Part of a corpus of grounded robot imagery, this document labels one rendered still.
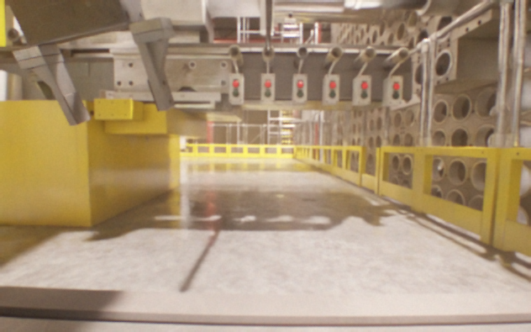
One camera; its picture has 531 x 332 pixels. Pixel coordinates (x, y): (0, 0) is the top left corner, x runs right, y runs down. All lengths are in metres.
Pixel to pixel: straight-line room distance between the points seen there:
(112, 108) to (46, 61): 0.94
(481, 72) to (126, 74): 2.41
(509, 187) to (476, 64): 1.34
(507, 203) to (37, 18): 1.37
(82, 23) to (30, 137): 1.25
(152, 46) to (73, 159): 1.15
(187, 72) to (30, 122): 0.79
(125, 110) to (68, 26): 0.96
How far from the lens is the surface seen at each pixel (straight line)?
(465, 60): 2.42
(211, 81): 1.60
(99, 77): 1.90
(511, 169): 1.29
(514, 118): 1.31
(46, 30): 0.40
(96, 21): 0.36
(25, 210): 1.65
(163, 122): 1.38
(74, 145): 1.45
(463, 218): 1.48
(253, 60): 1.60
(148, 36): 0.35
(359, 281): 0.85
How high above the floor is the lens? 0.39
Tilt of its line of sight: 5 degrees down
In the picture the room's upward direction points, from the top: 1 degrees clockwise
